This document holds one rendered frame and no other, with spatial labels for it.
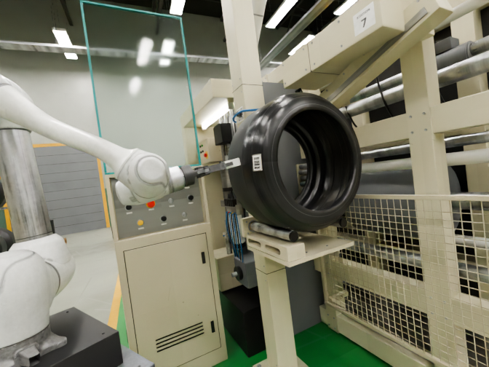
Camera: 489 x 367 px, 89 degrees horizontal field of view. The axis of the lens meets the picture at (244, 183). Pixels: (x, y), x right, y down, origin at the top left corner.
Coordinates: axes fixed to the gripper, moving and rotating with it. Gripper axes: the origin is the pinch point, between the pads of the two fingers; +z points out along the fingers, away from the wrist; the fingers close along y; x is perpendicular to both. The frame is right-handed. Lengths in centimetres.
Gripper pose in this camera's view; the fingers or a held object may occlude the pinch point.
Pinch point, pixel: (231, 163)
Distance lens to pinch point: 98.0
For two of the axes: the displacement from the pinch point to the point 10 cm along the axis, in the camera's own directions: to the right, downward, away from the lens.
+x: 2.6, 9.6, 0.9
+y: -4.5, 0.3, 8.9
